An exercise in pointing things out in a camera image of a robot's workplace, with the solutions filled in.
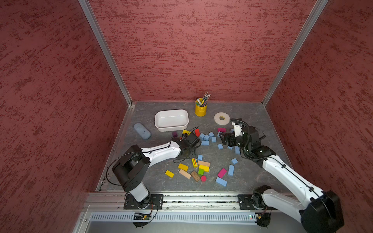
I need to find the bundle of pencils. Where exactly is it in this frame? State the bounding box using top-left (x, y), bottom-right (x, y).
top-left (197, 92), bottom-right (211, 107)

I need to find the white tape roll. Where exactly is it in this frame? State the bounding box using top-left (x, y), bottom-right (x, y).
top-left (214, 112), bottom-right (230, 126)

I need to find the light blue long block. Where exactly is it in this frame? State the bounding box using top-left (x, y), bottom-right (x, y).
top-left (201, 140), bottom-right (209, 146)

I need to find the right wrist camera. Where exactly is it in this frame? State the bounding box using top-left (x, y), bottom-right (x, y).
top-left (232, 122), bottom-right (243, 137)

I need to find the natural wood long block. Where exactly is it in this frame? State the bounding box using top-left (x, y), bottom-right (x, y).
top-left (179, 169), bottom-right (191, 179)

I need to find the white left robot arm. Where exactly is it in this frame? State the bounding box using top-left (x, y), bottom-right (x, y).
top-left (107, 133), bottom-right (202, 204)

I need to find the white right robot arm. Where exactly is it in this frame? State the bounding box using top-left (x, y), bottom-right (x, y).
top-left (219, 119), bottom-right (344, 233)

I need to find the magenta block front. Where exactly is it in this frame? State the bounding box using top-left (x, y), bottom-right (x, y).
top-left (217, 168), bottom-right (227, 179)

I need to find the dark wood block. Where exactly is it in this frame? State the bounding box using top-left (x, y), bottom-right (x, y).
top-left (191, 171), bottom-right (201, 182)

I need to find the light blue upright block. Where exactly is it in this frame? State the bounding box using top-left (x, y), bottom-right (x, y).
top-left (228, 165), bottom-right (235, 176)

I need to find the yellow block front left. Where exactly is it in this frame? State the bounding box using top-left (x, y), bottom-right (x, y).
top-left (165, 170), bottom-right (174, 178)

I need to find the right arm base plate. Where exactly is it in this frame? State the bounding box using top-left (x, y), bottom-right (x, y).
top-left (237, 194), bottom-right (275, 212)

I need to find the yellow metal pencil bucket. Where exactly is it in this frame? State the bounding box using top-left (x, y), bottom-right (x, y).
top-left (195, 98), bottom-right (207, 117)

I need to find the aluminium front rail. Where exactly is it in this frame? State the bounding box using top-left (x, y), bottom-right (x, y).
top-left (83, 191), bottom-right (301, 212)

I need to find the tan wood block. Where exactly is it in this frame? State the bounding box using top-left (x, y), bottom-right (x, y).
top-left (198, 160), bottom-right (210, 167)

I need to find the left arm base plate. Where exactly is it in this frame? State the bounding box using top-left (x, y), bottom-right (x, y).
top-left (123, 193), bottom-right (164, 210)

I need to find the striped yellow block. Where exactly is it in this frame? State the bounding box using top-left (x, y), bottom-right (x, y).
top-left (191, 158), bottom-right (198, 168)

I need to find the light blue block front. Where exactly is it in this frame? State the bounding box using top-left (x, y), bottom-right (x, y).
top-left (216, 177), bottom-right (227, 187)

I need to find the white rectangular bowl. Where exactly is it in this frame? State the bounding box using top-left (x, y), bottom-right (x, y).
top-left (154, 109), bottom-right (189, 132)

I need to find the yellow block centre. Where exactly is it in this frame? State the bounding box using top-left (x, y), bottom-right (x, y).
top-left (178, 164), bottom-right (188, 171)

